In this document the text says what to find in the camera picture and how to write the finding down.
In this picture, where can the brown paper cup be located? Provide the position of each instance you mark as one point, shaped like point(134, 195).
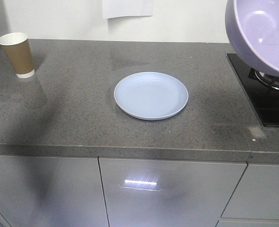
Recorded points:
point(17, 49)

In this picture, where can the purple plastic bowl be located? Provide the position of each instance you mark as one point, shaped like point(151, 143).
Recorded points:
point(252, 27)

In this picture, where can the light blue plate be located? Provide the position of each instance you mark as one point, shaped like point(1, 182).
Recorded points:
point(151, 96)

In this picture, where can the grey right cabinet door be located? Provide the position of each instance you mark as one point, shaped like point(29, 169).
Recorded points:
point(154, 193)

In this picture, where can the grey cabinet door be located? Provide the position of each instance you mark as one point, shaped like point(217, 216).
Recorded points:
point(51, 192)
point(154, 193)

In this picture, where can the white paper sheet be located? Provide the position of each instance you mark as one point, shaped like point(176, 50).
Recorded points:
point(127, 8)

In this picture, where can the black glass gas hob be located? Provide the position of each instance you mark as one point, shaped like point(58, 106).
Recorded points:
point(263, 97)

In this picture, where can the grey lower drawer front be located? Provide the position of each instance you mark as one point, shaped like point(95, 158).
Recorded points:
point(239, 222)

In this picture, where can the grey drawer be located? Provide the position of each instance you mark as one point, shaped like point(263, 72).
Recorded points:
point(257, 194)
point(239, 222)

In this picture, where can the grey left cabinet door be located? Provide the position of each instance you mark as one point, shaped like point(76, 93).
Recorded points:
point(51, 192)

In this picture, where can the grey upper drawer front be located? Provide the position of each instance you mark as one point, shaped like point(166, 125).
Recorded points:
point(257, 194)

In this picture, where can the steel gas burner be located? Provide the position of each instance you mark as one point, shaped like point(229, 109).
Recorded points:
point(269, 81)

